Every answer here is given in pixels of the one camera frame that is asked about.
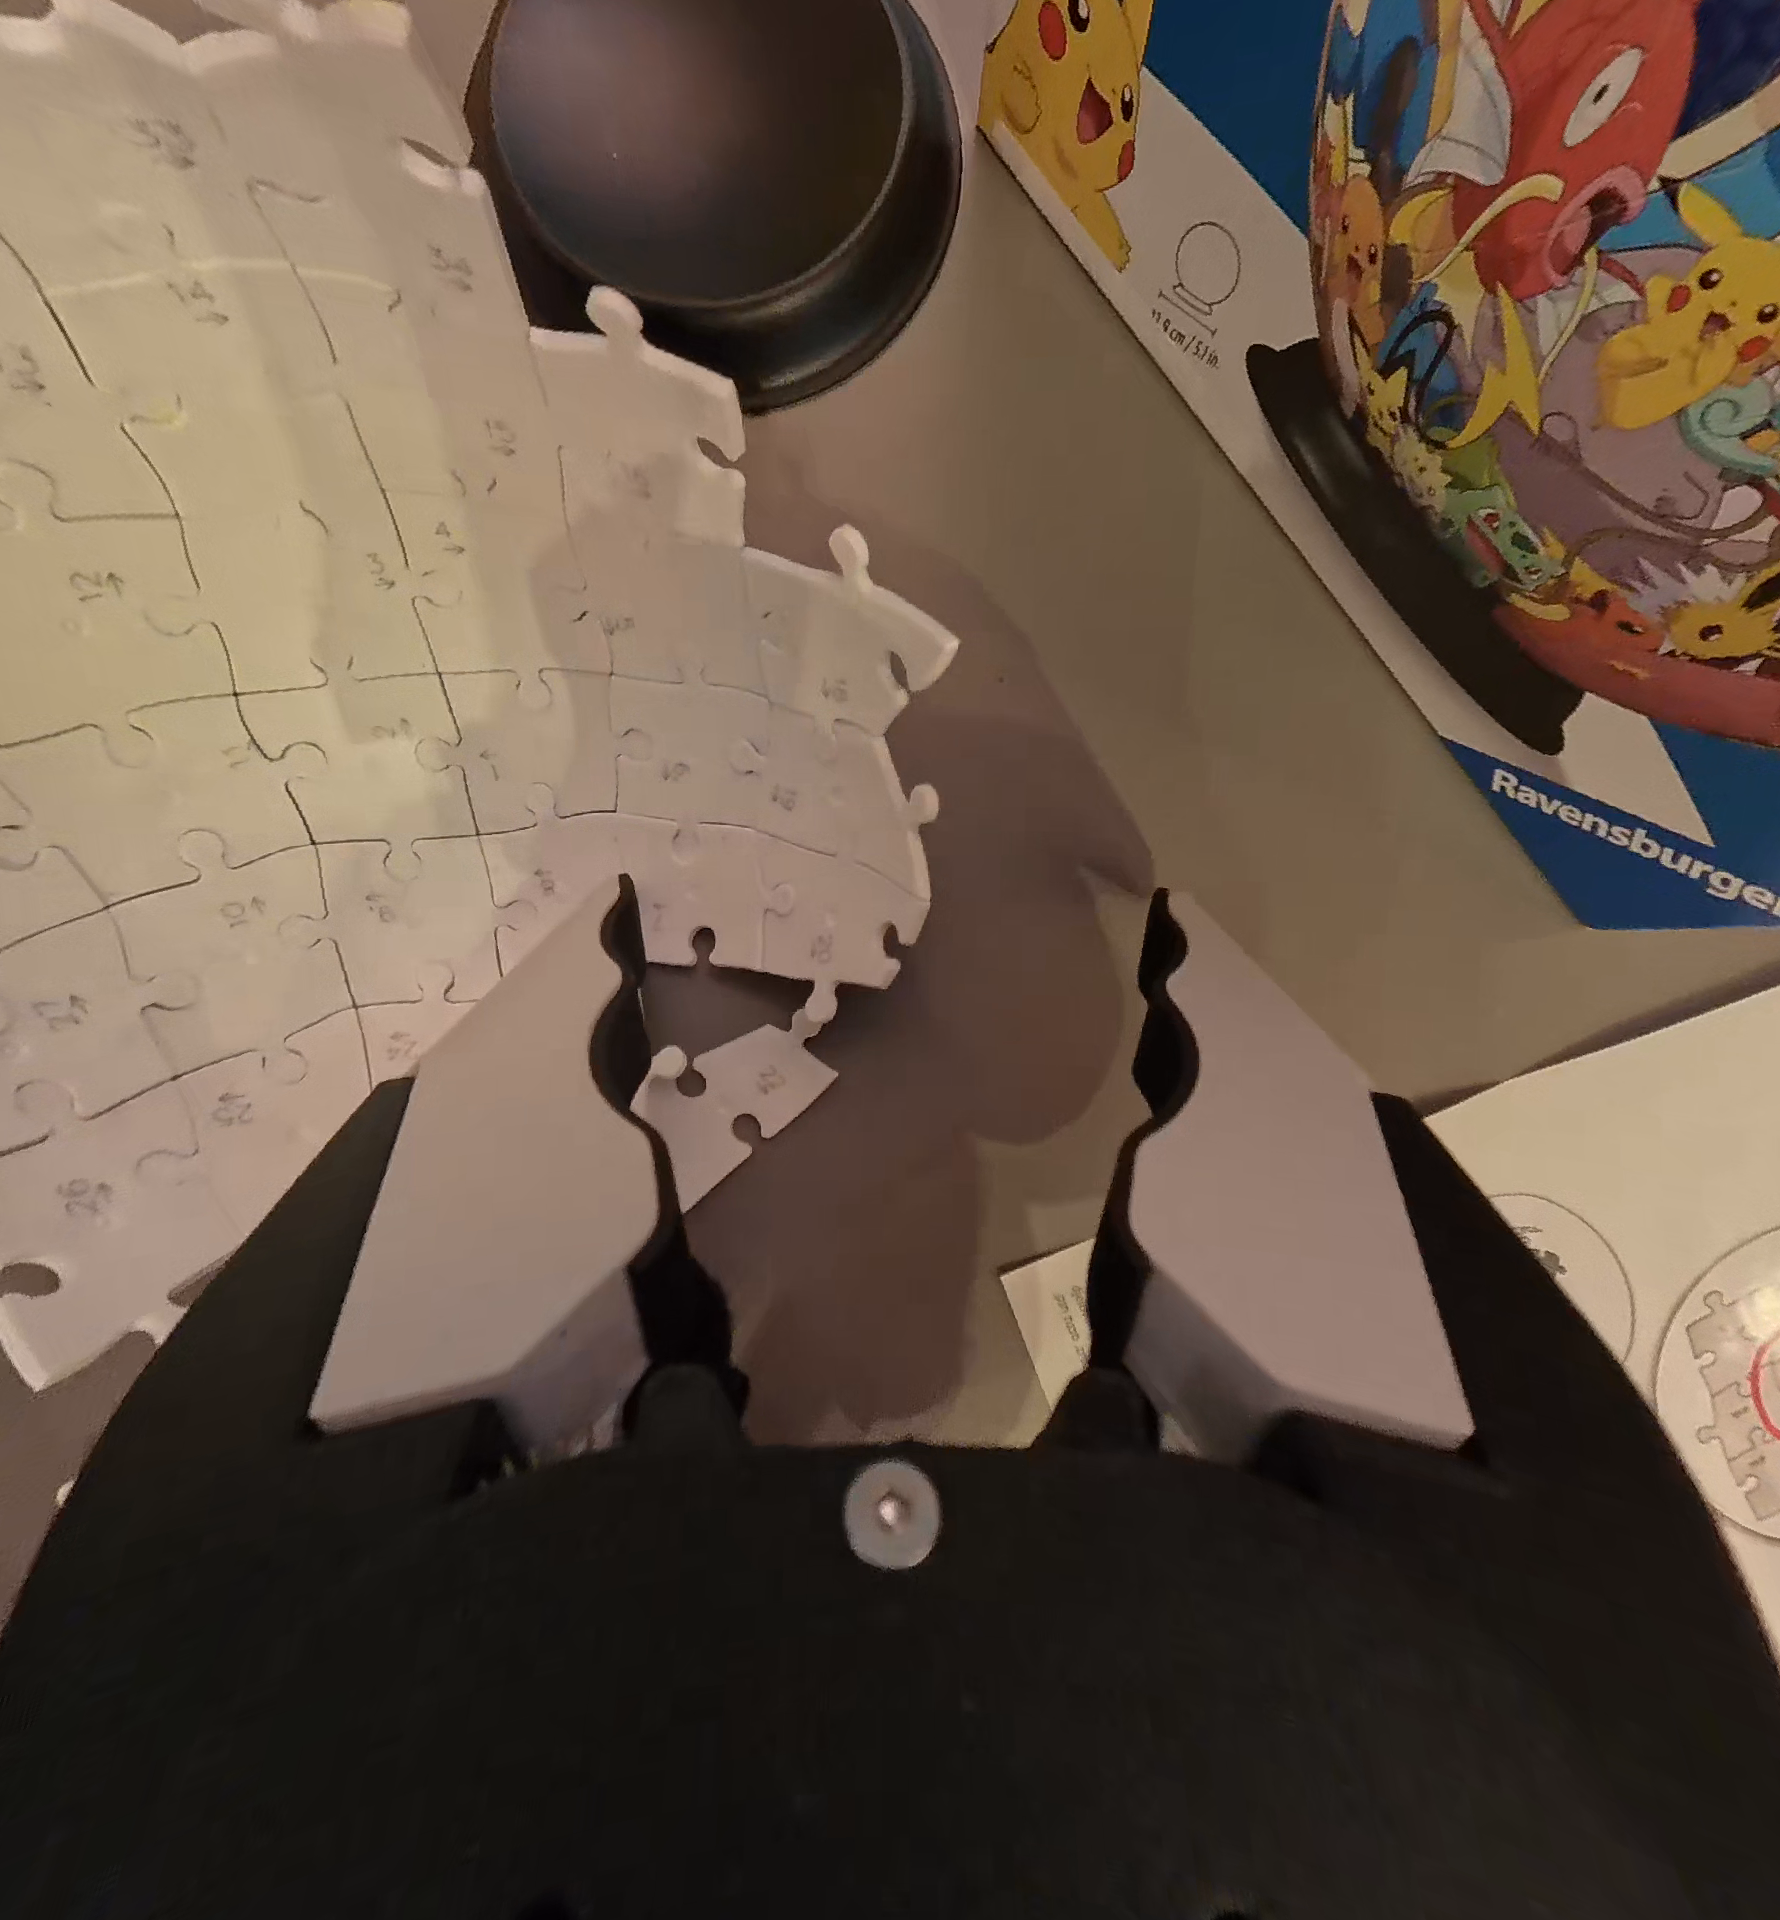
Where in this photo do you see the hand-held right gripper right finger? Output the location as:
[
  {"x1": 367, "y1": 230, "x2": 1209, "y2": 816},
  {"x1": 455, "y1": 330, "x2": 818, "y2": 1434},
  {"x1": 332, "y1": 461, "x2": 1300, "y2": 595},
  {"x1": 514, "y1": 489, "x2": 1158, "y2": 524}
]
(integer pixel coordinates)
[{"x1": 1038, "y1": 885, "x2": 1477, "y2": 1464}]

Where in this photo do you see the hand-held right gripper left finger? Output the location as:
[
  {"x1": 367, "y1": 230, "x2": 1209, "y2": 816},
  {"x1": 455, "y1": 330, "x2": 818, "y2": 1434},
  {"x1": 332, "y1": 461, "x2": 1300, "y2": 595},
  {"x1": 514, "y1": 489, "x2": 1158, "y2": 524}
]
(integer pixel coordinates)
[{"x1": 308, "y1": 875, "x2": 753, "y2": 1464}]

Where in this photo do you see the white puzzle piece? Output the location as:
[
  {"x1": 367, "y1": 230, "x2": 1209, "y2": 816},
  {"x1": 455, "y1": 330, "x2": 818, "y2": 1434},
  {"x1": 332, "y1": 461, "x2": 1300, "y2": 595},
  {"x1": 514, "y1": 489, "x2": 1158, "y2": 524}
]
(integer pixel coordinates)
[{"x1": 629, "y1": 1019, "x2": 844, "y2": 1208}]

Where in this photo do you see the partly built puzzle ball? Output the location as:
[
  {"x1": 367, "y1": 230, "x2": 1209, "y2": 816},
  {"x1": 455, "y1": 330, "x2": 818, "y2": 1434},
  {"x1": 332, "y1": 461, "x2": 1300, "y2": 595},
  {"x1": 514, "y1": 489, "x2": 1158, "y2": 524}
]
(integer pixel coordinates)
[{"x1": 0, "y1": 0, "x2": 963, "y2": 1388}]

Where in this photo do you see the blue puzzle box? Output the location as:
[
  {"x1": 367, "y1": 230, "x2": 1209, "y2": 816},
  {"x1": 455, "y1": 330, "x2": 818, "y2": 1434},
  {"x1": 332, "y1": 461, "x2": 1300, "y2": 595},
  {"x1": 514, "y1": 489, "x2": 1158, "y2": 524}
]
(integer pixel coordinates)
[{"x1": 975, "y1": 0, "x2": 1780, "y2": 931}]

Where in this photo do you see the black round ball stand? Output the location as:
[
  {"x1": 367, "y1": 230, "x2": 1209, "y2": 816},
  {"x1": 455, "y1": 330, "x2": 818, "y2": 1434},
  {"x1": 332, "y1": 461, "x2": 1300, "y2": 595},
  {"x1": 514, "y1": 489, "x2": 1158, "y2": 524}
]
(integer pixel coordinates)
[{"x1": 467, "y1": 0, "x2": 968, "y2": 414}]

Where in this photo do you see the white instruction leaflet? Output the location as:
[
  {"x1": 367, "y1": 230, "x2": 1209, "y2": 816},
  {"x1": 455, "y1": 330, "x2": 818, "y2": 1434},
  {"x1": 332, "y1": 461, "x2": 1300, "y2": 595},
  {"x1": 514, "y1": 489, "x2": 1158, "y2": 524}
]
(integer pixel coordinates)
[{"x1": 1002, "y1": 960, "x2": 1780, "y2": 1547}]

